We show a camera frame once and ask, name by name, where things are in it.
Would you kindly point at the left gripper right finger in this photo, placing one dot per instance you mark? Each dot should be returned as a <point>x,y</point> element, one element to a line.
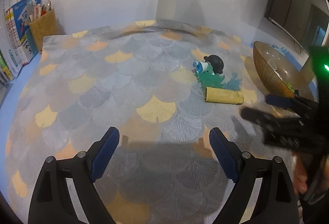
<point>276,202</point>

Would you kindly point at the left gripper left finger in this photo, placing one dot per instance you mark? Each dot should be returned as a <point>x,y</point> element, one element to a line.
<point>51,201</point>

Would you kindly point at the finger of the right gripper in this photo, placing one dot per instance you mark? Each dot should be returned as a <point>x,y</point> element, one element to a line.
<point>266,120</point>
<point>282,102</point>

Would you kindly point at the light green plastic leaf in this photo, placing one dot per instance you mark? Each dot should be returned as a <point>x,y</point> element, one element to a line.
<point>289,86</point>

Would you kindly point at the yellow rectangular lighter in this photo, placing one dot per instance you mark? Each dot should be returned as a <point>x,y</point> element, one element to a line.
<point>224,96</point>

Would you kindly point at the clear glass carriage ornament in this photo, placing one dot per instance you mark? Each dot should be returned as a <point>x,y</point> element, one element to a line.
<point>272,63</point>

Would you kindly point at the person right hand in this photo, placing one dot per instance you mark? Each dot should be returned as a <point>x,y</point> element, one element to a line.
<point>300,175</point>

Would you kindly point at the amber ribbed glass bowl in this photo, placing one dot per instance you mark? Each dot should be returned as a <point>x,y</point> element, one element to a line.
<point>262,52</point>

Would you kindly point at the blue white figurine toy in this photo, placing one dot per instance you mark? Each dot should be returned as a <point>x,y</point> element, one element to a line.
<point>202,67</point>

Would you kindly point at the black monitor screen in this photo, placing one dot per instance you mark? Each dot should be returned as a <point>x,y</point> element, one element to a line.
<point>305,21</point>

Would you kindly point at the patterned fan-motif table mat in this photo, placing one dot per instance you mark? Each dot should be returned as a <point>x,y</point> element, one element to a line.
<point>140,80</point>

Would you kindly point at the upright books row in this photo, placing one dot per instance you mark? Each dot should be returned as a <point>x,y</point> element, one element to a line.
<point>16,51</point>

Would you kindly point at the wooden pen holder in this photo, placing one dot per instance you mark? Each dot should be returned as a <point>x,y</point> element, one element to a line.
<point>44,26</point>

